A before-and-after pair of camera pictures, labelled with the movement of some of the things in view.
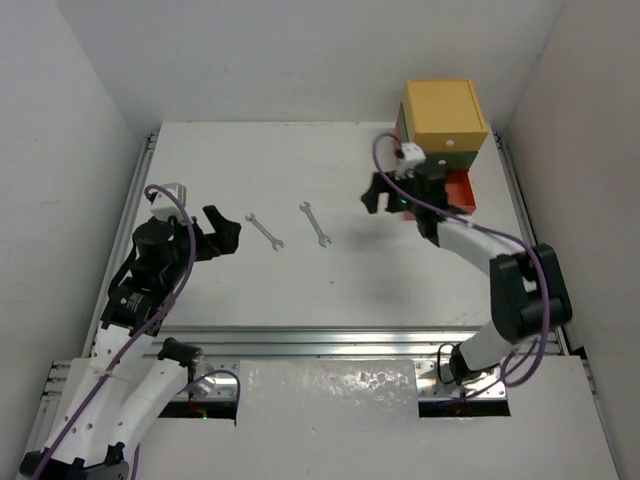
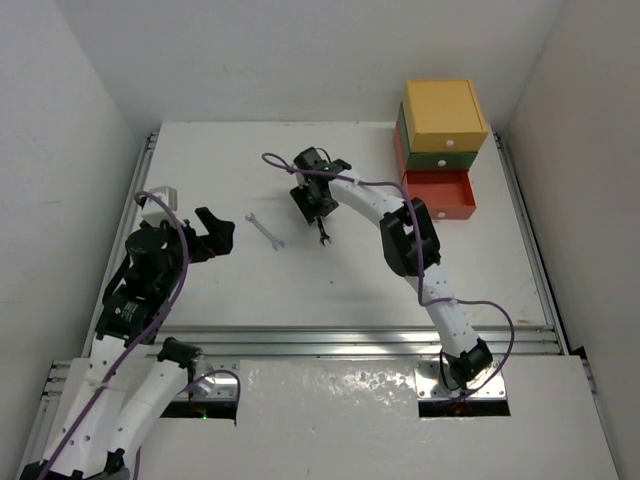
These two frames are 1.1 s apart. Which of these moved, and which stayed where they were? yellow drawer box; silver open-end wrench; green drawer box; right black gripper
Moved: right black gripper
Stayed: silver open-end wrench; green drawer box; yellow drawer box
